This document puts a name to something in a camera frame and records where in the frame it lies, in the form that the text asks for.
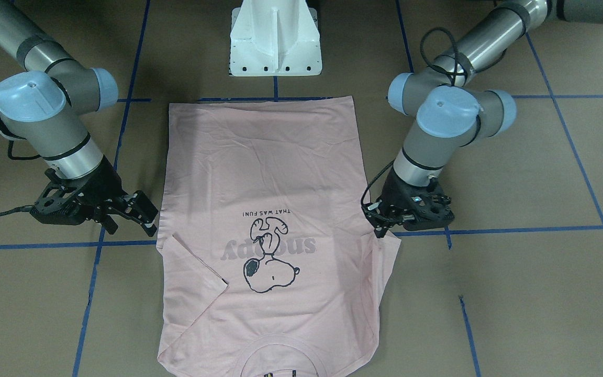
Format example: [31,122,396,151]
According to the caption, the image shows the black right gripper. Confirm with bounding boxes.
[30,157,159,235]

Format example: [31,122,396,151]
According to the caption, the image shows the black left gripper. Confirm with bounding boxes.
[362,169,455,239]

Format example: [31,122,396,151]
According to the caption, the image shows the pink Snoopy t-shirt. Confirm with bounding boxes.
[157,96,400,376]

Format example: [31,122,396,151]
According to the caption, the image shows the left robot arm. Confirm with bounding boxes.
[362,1,603,238]

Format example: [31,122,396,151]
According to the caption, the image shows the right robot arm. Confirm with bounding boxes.
[0,1,158,236]

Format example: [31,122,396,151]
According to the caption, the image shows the white pedestal column with base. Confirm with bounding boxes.
[228,1,323,77]

